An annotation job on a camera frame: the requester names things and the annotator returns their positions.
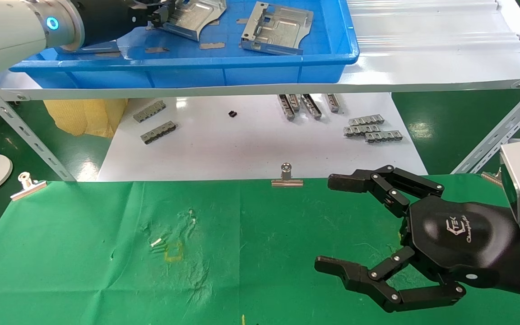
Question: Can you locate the green table cloth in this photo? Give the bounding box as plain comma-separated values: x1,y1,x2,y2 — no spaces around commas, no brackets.
0,174,520,325

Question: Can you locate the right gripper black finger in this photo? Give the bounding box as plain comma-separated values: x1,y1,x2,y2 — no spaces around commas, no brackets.
314,246,467,313
328,165,445,218

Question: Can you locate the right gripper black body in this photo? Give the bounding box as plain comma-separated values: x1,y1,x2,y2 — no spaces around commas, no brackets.
398,195,520,301

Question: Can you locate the large blue plastic bin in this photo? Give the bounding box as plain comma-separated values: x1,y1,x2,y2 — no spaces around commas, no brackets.
9,0,360,89

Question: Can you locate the yellow mesh bag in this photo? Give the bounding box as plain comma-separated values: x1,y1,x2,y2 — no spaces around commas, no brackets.
43,98,128,138

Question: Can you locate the clear tape patch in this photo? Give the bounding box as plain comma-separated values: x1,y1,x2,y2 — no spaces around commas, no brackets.
118,43,145,60

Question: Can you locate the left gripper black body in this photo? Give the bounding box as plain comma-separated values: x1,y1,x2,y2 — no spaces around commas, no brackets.
71,0,150,47

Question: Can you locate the grey terminal strip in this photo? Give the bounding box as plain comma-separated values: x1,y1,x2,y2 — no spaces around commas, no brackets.
348,114,385,126
365,130,404,144
140,121,177,145
133,100,167,123
343,125,381,137

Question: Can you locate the white metal shelf rack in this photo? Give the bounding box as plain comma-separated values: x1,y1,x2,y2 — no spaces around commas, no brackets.
0,0,520,182

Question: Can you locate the stamped sheet metal bracket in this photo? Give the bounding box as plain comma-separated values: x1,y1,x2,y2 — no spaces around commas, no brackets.
241,1,314,56
154,0,228,42
71,43,121,58

